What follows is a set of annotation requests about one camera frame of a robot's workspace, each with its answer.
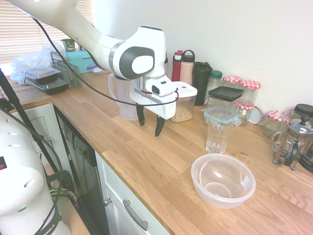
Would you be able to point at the teal box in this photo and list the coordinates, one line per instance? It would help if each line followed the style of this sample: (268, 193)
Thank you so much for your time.
(75, 61)

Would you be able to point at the black dishwasher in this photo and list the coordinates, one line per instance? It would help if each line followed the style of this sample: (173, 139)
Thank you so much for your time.
(80, 151)

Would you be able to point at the black tripod pole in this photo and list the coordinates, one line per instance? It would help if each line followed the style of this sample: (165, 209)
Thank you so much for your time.
(14, 100)

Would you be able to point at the black coffee carafe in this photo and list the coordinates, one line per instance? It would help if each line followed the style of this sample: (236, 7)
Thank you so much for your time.
(307, 159)

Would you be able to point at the clear plastic bowl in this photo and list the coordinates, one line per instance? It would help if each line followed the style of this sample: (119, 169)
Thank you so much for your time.
(220, 193)

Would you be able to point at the clear plastic pitcher blue lid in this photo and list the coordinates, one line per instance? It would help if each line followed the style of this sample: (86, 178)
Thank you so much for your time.
(125, 109)

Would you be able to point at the clear food container white lid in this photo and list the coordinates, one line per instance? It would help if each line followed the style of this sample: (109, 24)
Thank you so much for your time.
(184, 107)

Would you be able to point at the grey plastic cutlery basket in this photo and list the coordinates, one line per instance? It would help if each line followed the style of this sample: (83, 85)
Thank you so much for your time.
(71, 78)

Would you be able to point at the glass jar black lid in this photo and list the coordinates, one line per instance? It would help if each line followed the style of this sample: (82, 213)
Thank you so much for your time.
(304, 109)

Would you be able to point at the green instant noodle cup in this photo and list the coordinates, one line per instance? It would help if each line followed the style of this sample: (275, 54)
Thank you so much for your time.
(69, 45)

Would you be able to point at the black meal prep container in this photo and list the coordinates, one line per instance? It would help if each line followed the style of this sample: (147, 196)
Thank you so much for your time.
(40, 74)
(52, 88)

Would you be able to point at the round white lid red rim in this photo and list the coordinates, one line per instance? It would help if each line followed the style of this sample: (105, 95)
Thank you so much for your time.
(258, 115)

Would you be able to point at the red water bottle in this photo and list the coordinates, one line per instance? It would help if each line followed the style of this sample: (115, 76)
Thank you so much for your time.
(176, 71)

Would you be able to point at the teal-rim glass lid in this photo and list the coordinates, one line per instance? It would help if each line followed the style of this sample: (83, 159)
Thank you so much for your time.
(221, 109)

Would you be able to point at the white cabinet door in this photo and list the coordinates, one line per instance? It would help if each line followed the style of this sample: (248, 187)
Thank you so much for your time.
(41, 122)

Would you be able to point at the clear bottle teal lid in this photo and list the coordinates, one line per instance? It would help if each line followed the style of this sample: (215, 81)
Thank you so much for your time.
(215, 80)

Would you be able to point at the window blinds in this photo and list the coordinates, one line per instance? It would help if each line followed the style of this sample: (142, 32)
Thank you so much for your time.
(14, 29)

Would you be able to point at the pink water bottle dark cap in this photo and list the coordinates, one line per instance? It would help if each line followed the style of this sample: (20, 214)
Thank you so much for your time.
(187, 71)

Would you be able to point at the black shaker bottle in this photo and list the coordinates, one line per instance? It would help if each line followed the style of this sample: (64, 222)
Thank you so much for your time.
(200, 85)

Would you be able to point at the square glass container black lid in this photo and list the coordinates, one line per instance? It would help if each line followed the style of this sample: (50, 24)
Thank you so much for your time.
(226, 94)

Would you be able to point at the clear drinking glass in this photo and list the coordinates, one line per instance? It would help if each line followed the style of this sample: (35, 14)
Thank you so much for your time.
(218, 137)

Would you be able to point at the glass jar red checkered lid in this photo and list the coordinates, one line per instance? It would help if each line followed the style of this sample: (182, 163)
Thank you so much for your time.
(275, 117)
(232, 78)
(251, 85)

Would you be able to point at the small jar red checkered lid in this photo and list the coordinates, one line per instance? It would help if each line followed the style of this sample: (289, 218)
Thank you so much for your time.
(244, 107)

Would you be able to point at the white plastic bag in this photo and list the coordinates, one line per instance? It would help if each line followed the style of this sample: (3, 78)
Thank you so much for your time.
(36, 57)

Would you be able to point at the pale green drawer cabinet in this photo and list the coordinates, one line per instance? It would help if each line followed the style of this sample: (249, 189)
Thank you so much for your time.
(117, 186)

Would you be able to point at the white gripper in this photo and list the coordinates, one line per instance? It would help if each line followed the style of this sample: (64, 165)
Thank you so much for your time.
(159, 105)

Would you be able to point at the silver cabinet knob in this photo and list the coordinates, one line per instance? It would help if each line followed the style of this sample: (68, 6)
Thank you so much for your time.
(107, 201)

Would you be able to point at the clear zip bag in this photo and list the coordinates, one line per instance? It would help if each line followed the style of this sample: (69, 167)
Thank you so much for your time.
(95, 69)

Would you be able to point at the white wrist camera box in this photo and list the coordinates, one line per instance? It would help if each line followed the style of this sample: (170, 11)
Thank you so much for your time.
(162, 85)

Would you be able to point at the glass French press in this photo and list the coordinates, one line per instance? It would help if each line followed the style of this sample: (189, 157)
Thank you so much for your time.
(297, 137)

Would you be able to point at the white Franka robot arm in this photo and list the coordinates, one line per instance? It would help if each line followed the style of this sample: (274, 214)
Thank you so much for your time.
(97, 44)

